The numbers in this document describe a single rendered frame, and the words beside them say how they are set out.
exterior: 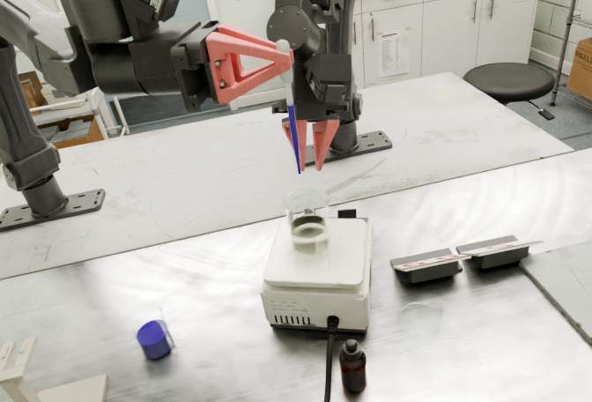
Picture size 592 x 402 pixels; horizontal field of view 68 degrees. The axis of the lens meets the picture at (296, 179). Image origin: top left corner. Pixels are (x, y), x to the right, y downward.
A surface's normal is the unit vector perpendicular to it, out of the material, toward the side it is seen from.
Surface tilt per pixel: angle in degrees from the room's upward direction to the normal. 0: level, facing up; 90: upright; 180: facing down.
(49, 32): 23
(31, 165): 107
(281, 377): 0
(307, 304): 90
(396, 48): 90
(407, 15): 90
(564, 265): 0
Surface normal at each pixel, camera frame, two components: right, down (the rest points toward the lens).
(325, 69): 0.29, 0.06
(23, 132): 0.82, 0.45
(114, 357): -0.13, -0.83
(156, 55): -0.18, 0.56
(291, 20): -0.30, 0.07
